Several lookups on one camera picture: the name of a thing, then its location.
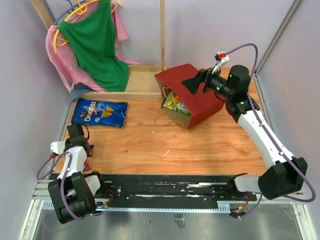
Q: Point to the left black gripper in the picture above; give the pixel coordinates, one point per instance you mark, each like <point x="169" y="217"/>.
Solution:
<point x="67" y="142"/>

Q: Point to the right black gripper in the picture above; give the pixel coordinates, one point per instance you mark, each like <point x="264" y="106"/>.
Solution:
<point x="205" y="76"/>

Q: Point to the red brown paper bag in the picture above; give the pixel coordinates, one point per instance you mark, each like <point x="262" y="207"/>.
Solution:
<point x="201" y="105"/>

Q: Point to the yellow green candy bag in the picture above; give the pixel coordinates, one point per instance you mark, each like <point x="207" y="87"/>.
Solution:
<point x="174" y="103"/>

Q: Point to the blue Doritos chip bag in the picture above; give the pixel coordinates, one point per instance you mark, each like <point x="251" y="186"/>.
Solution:
<point x="100" y="113"/>

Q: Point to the purple Tops candy bag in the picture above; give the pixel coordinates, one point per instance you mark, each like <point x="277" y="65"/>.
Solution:
<point x="87" y="162"/>

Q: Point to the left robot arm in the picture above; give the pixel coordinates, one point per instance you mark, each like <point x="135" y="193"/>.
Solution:
<point x="72" y="193"/>

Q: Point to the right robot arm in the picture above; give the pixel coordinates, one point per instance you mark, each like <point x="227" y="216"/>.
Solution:
<point x="285" y="172"/>

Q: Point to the blue grey cloth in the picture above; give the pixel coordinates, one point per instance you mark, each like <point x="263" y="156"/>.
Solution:
<point x="79" y="90"/>

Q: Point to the wooden clothes rack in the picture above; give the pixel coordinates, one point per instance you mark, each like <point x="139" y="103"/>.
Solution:
<point x="142" y="83"/>

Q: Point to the pink shirt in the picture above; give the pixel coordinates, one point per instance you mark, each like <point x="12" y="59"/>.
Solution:
<point x="65" y="60"/>

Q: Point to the green shirt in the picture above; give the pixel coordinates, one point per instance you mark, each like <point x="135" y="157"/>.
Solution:
<point x="93" y="40"/>

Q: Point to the dark green clothes hanger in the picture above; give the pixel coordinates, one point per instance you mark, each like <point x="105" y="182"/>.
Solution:
<point x="68" y="11"/>

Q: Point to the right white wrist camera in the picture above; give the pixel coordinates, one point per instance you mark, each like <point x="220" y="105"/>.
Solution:
<point x="221" y="58"/>

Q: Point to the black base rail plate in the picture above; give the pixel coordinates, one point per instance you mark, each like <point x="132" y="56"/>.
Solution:
<point x="168" y="193"/>

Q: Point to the aluminium frame post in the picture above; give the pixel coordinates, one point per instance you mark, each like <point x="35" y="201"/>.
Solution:
<point x="293" y="9"/>

